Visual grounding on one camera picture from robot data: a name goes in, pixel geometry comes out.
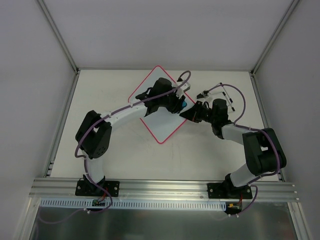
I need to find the pink framed whiteboard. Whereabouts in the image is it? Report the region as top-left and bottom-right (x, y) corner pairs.
(128, 65), (187, 144)

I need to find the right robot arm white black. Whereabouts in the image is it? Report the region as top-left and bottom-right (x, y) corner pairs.
(180, 98), (287, 199)

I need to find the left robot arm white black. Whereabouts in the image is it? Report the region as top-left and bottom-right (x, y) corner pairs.
(74, 77), (189, 197)

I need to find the wire whiteboard stand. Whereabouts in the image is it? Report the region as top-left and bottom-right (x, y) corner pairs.
(207, 82), (236, 113)

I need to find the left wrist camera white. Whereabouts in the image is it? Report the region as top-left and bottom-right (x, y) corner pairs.
(176, 82), (191, 98)

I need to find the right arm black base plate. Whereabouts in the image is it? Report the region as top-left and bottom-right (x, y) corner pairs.
(207, 182), (253, 200)

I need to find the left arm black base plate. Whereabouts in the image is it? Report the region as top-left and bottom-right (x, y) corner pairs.
(75, 178), (120, 197)

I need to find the right aluminium corner post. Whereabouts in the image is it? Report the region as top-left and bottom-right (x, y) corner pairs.
(250, 0), (301, 76)

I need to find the aluminium corner post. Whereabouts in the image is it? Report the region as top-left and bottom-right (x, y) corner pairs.
(35, 0), (79, 74)
(250, 0), (301, 76)

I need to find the left aluminium corner post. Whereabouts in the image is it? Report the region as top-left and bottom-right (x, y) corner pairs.
(35, 0), (79, 74)

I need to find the aluminium mounting rail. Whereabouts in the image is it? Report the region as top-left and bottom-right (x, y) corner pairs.
(28, 177), (300, 203)

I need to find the white slotted cable duct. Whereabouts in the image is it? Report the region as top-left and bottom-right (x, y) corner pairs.
(39, 198), (227, 212)

